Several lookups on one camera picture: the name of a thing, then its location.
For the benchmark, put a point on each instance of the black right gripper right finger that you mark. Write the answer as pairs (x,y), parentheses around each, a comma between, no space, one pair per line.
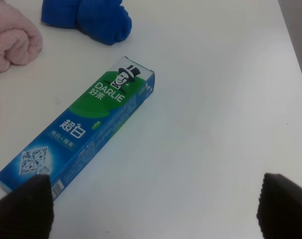
(279,212)

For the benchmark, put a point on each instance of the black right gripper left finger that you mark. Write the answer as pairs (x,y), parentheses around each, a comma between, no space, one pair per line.
(27,212)

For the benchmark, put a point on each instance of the blue green toothpaste box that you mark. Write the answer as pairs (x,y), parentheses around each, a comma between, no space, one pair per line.
(70,142)

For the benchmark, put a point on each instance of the pink rolled towel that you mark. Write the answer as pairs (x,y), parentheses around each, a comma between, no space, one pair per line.
(20,39)

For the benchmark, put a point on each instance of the blue rolled towel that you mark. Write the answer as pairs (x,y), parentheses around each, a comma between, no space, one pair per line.
(106,21)

